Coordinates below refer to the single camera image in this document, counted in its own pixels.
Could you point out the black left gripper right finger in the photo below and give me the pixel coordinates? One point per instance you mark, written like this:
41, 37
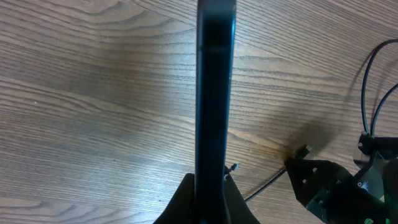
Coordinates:
236, 209

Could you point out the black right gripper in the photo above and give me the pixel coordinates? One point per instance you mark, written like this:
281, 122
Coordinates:
333, 195

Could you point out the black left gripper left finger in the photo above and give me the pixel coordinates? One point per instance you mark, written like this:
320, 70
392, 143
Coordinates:
179, 209

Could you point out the blue Galaxy S24+ smartphone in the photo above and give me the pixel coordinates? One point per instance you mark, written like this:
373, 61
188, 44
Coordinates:
215, 42

